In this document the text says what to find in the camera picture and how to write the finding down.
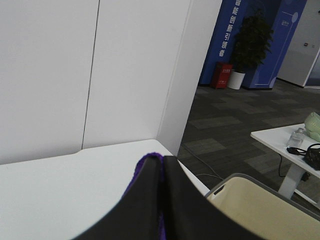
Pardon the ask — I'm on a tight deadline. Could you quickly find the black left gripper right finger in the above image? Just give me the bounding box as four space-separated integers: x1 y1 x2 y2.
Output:
161 156 253 240

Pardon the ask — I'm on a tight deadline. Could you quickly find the potted green plant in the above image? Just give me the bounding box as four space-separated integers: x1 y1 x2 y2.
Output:
227 8 274 90

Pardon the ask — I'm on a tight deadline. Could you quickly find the pale green object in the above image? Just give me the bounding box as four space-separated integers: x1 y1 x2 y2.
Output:
304 112 320 142

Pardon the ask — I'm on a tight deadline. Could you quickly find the red fire extinguisher box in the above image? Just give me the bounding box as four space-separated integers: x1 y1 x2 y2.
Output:
210 61 233 89

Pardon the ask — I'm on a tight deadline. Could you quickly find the blue banner wall panel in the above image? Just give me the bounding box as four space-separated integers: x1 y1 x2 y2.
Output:
198 0 307 90

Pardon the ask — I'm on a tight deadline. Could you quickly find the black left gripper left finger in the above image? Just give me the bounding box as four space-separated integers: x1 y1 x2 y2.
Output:
71 154 164 240

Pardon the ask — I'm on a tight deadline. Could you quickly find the white side table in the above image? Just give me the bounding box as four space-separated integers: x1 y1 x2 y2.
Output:
250 123 320 208

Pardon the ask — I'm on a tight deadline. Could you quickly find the clear glass bottle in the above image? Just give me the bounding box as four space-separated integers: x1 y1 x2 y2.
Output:
286 127 305 148

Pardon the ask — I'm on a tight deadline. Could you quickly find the black cable bundle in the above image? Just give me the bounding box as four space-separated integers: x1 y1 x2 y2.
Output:
286 142 320 171

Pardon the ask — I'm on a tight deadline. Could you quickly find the beige fabric storage box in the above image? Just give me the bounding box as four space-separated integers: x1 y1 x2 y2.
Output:
205 173 320 240

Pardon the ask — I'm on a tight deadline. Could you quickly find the purple towel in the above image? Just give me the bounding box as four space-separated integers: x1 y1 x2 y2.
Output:
122 152 166 240

